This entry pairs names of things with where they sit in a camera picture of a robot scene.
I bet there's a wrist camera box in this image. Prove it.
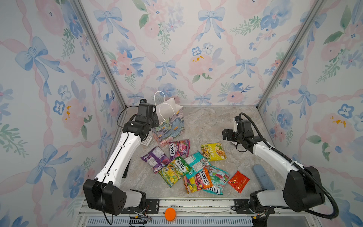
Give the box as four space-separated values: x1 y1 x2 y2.
233 116 253 132
138 99 156 118

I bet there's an orange Fox's candy bag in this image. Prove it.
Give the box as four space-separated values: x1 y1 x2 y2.
183 168 213 194

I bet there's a blue oblong case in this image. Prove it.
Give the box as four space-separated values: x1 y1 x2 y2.
252 165 276 190

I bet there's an orange round cap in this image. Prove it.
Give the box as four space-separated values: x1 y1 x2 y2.
164 208 176 222

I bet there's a teal snack packet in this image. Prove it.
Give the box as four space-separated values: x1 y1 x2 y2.
184 152 210 179

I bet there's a red sauce packet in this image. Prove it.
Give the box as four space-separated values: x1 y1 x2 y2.
228 171 250 194

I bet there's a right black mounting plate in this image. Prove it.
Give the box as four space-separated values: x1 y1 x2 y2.
231 199 271 215

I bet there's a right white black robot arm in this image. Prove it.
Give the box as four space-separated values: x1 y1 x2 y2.
222 129 325 213

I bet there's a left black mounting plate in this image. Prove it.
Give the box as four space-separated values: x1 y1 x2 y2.
120 199 160 214

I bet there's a black mounting plate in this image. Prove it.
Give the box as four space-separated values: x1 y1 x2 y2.
120 199 160 214
231 199 271 215

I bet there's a black corrugated cable conduit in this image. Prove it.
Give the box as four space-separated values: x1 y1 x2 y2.
238 112 340 219

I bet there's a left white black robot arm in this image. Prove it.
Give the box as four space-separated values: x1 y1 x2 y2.
83 113 159 216

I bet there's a yellow chips bag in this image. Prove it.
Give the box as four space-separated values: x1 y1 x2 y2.
201 142 226 161

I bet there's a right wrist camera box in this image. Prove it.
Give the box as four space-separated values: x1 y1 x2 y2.
233 116 253 132

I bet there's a magenta Fox's candy bag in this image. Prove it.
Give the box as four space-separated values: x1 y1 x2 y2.
169 139 190 160

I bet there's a green Fox's candy bag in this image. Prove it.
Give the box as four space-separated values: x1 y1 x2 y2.
158 157 192 188

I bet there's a white calculator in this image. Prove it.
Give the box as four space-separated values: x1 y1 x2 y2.
141 135 153 146

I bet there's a purple snack packet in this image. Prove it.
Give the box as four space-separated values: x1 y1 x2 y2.
141 146 171 174

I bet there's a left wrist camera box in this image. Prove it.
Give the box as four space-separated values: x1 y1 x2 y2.
138 99 156 118

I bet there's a mint Fox's candy bag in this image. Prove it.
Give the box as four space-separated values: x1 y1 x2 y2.
203 166 230 195

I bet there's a floral paper gift bag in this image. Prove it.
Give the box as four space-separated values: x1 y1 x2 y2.
152 91 185 147

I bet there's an aluminium frame rail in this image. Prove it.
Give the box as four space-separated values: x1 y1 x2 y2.
74 196 321 227

